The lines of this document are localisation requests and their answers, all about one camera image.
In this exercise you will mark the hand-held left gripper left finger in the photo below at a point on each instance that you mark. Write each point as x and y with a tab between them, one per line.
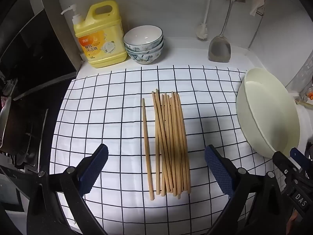
94	169

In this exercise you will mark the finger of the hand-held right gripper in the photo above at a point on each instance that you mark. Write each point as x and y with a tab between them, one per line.
297	154
281	159

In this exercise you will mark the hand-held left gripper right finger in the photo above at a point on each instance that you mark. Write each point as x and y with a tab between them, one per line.
218	169

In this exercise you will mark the cream round basin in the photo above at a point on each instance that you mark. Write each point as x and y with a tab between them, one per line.
269	117

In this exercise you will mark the pile of wooden chopsticks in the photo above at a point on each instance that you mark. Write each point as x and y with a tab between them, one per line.
171	139

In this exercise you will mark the person's right hand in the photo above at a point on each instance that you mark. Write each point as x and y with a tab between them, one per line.
294	216

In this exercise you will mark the white grid cloth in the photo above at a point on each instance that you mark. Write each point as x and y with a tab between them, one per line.
117	117

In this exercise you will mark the orange pipe cap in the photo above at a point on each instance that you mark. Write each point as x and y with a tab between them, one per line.
310	94

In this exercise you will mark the black gas stove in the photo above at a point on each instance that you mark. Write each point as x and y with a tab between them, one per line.
27	139

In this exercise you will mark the metal spatula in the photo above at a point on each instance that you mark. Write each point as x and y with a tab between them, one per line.
218	50

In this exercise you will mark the blue floral ceramic bowl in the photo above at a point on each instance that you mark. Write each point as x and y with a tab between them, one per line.
143	35
144	58
146	50

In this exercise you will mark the yellow dish soap bottle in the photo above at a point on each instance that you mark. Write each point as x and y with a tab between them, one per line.
105	41

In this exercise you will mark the white dish brush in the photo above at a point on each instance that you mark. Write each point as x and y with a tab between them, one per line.
203	30

